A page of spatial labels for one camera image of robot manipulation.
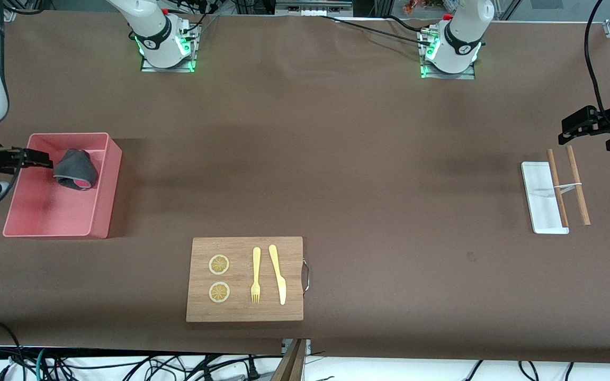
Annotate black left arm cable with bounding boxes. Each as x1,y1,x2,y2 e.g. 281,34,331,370
585,0,610,133

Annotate grey metal device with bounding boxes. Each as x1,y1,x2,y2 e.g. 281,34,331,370
275,0,354,16

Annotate wooden cutting board with handle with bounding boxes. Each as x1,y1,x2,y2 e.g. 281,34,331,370
186,237,311,323

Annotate grey and pink microfibre cloth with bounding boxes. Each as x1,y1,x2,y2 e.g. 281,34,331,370
52,149,99,192

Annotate small metal bracket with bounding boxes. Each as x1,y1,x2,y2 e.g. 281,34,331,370
281,339,312,354

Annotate white rectangular rack base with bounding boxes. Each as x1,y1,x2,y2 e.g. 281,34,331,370
521,161,570,234

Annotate long black table cable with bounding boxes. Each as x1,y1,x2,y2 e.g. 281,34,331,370
316,15,438,48

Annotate wooden beam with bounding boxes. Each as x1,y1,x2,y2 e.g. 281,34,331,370
271,339,308,381

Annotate yellow plastic fork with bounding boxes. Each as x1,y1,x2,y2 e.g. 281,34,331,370
250,247,262,304

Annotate pink plastic bin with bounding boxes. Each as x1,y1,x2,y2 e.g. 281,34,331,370
2,132,123,240

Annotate yellow plastic knife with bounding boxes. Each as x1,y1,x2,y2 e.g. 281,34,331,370
268,244,287,306

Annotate wooden rack stick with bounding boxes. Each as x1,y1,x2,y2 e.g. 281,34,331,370
566,146,591,226
547,149,570,228

